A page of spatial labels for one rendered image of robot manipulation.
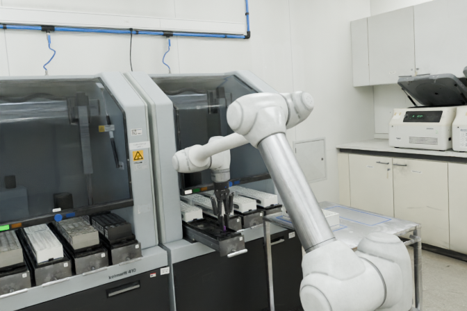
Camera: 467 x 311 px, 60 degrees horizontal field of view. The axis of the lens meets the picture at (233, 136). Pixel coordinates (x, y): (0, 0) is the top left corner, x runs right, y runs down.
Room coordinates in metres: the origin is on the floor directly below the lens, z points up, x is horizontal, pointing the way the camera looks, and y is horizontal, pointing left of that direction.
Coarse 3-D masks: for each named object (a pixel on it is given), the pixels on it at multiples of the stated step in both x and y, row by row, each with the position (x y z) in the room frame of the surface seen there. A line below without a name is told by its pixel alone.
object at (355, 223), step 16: (336, 208) 2.10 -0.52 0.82; (352, 208) 2.08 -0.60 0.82; (288, 224) 1.88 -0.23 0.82; (352, 224) 1.82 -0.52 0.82; (368, 224) 1.81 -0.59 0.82; (384, 224) 1.79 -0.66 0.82; (400, 224) 1.78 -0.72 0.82; (416, 224) 1.76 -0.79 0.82; (352, 240) 1.62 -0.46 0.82; (416, 240) 1.69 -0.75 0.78; (416, 256) 1.77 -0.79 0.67; (416, 272) 1.77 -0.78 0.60; (272, 288) 2.04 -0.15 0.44; (416, 288) 1.77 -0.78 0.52; (272, 304) 2.03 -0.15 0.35; (416, 304) 1.77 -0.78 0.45
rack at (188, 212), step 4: (184, 204) 2.22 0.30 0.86; (188, 204) 2.22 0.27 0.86; (184, 208) 2.13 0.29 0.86; (188, 208) 2.13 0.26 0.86; (192, 208) 2.12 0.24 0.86; (196, 208) 2.13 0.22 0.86; (200, 208) 2.11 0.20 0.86; (184, 212) 2.05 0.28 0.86; (188, 212) 2.05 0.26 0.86; (192, 212) 2.07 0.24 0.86; (196, 212) 2.08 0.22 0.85; (200, 212) 2.09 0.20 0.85; (184, 216) 2.06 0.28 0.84; (188, 216) 2.05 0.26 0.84; (192, 216) 2.07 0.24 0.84; (196, 216) 2.08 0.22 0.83; (200, 216) 2.09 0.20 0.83; (184, 220) 2.06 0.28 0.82; (188, 220) 2.05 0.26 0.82
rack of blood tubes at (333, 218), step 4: (284, 208) 1.98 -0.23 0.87; (284, 212) 1.98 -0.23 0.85; (324, 212) 1.83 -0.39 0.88; (328, 212) 1.82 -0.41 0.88; (332, 212) 1.83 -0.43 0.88; (284, 216) 1.98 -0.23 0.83; (288, 216) 1.96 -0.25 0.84; (328, 216) 1.77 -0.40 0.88; (332, 216) 1.78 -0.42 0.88; (336, 216) 1.79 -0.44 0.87; (328, 220) 1.76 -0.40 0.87; (332, 220) 1.77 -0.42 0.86; (336, 220) 1.79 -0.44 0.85; (332, 224) 1.77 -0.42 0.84; (336, 224) 1.79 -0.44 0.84; (332, 228) 1.77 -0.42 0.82
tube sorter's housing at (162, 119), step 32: (160, 96) 2.04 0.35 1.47; (160, 128) 1.97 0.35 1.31; (160, 160) 1.97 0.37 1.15; (160, 192) 1.96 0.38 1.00; (160, 224) 1.97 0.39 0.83; (192, 256) 1.94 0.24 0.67; (224, 256) 2.04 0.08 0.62; (256, 256) 2.15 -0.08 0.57; (288, 256) 2.28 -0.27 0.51; (192, 288) 1.93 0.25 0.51; (224, 288) 2.04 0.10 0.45; (256, 288) 2.15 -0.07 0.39; (288, 288) 2.27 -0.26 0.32
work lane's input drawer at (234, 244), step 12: (192, 228) 1.96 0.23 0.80; (204, 228) 1.96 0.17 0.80; (216, 228) 1.94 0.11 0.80; (228, 228) 1.90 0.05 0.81; (204, 240) 1.85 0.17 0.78; (216, 240) 1.77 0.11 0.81; (228, 240) 1.77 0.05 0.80; (240, 240) 1.80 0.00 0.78; (228, 252) 1.77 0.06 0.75; (240, 252) 1.75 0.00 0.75
